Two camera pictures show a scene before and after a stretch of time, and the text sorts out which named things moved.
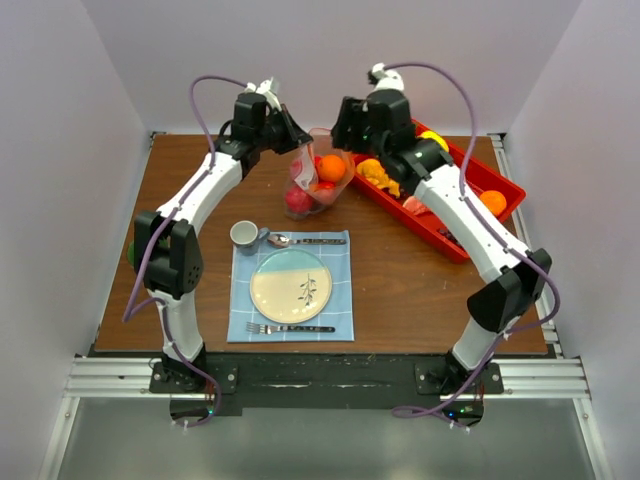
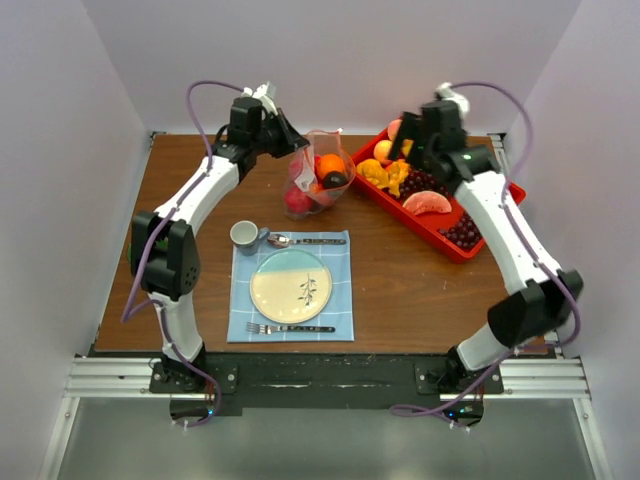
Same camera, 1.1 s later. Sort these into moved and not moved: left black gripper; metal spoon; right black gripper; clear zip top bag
Moved: right black gripper
Not moved: clear zip top bag; left black gripper; metal spoon
